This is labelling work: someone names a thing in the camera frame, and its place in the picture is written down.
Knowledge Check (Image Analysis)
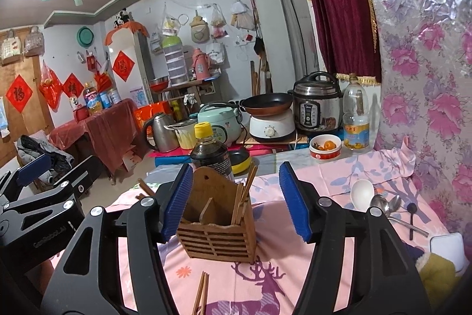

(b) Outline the wooden chopstick pair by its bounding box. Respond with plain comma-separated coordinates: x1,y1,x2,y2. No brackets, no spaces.
240,161,258,201

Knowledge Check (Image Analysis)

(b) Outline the pile of grey clothes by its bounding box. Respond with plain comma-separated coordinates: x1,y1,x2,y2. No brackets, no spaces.
15,135,74,190

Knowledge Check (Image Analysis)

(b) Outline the dark purple cloth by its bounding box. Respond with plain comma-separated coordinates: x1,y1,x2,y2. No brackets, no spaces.
404,243,425,263

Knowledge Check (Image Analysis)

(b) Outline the red cloth covered table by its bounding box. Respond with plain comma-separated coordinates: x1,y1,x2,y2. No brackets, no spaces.
49,98,141,174

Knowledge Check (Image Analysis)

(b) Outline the small metal spoon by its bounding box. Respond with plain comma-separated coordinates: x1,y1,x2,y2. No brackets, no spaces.
387,195,401,215

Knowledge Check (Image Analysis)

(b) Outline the black small spoon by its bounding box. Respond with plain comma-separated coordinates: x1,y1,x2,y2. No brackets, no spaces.
407,202,418,241

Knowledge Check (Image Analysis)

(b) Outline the red fu paper on door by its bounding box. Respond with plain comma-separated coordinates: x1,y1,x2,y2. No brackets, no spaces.
6,74,33,113

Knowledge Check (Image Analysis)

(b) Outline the large metal spoon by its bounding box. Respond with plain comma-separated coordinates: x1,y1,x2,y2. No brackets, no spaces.
371,194,429,237

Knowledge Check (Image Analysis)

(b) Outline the steel electric kettle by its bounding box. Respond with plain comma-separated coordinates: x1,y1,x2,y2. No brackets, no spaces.
142,113,179,154

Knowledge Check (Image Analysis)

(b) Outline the white plastic rice spoon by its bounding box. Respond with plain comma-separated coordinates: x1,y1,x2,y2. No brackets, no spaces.
350,179,375,213

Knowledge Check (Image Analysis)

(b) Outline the pink deer print tablecloth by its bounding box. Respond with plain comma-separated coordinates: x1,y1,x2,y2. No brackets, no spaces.
118,145,448,314

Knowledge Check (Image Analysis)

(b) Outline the cream enamel pot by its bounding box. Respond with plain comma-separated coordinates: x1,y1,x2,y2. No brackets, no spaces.
164,118,198,150

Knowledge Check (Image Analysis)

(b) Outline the dark soy sauce bottle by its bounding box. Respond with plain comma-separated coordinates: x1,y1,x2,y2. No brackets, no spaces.
190,122,234,181

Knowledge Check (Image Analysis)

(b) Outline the white refrigerator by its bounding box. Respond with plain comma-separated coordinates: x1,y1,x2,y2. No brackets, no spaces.
105,21,154,107

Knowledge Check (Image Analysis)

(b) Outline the wooden slatted utensil holder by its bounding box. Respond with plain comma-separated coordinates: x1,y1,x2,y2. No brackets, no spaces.
177,167,256,263

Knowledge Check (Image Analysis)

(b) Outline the stacked plastic drawer container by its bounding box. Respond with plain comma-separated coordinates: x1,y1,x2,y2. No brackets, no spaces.
162,36,189,86

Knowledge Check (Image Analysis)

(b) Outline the red white bowl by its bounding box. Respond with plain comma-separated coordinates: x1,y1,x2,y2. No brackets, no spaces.
309,134,342,161

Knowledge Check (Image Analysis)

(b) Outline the mint green rice cooker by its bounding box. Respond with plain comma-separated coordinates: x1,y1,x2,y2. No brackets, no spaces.
198,102,242,146

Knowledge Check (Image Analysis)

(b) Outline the yellow black round appliance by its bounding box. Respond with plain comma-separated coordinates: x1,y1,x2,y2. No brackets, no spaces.
229,147,252,175

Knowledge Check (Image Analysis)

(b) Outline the cooking oil bottle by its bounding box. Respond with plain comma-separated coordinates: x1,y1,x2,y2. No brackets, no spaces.
342,74,370,151

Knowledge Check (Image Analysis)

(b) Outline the pink thermos jug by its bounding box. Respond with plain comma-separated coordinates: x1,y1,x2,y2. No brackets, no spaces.
192,48,211,80

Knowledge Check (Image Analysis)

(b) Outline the silver black pressure cooker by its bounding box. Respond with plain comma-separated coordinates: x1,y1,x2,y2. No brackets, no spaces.
289,71,342,133

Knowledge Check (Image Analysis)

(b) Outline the white induction cooker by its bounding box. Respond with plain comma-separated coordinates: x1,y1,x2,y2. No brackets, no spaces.
249,109,295,141

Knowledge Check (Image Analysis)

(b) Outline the copper frying pan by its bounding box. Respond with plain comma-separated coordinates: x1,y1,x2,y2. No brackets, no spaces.
239,93,293,117

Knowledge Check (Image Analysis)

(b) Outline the dark red curtain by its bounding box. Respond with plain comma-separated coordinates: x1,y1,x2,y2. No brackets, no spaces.
311,0,382,85

